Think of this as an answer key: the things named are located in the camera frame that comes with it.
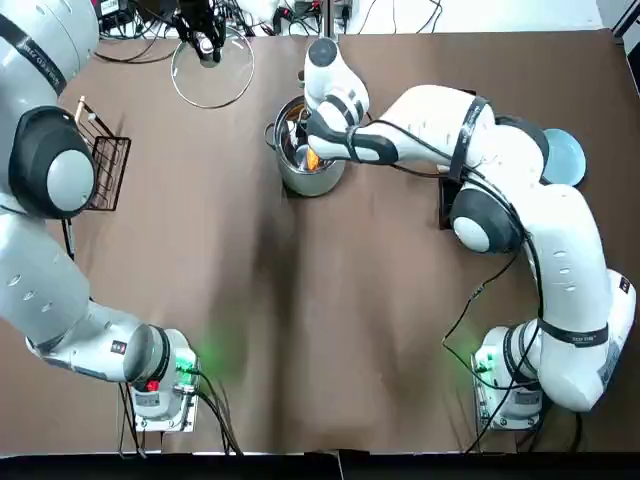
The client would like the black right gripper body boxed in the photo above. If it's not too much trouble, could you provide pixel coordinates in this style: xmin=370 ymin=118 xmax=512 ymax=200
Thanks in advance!
xmin=295 ymin=107 xmax=312 ymax=146

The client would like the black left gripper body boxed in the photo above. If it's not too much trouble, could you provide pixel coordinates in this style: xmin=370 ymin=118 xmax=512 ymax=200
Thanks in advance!
xmin=177 ymin=0 xmax=224 ymax=37

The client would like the round glass pot lid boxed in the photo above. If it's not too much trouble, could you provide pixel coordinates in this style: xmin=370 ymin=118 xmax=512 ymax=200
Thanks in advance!
xmin=170 ymin=25 xmax=256 ymax=109

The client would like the grey-green steel pot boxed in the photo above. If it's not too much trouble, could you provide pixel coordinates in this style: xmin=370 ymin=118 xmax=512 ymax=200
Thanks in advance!
xmin=263 ymin=94 xmax=348 ymax=198

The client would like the light blue plate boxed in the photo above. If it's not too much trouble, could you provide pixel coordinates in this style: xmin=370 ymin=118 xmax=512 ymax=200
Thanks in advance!
xmin=541 ymin=127 xmax=588 ymax=188

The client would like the aluminium frame post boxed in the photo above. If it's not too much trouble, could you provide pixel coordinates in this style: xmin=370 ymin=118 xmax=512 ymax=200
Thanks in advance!
xmin=321 ymin=0 xmax=340 ymax=42

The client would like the black wire cup rack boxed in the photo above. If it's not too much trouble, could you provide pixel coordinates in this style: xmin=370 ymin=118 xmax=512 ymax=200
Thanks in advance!
xmin=61 ymin=95 xmax=133 ymax=212

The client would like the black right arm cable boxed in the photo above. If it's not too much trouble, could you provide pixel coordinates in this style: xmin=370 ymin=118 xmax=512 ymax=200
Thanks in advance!
xmin=348 ymin=117 xmax=547 ymax=326

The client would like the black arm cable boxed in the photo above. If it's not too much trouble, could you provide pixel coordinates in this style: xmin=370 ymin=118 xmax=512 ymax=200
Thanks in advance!
xmin=348 ymin=117 xmax=547 ymax=326
xmin=185 ymin=367 xmax=245 ymax=457

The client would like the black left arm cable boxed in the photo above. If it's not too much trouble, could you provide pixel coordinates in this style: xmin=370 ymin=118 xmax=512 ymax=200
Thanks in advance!
xmin=185 ymin=367 xmax=245 ymax=457

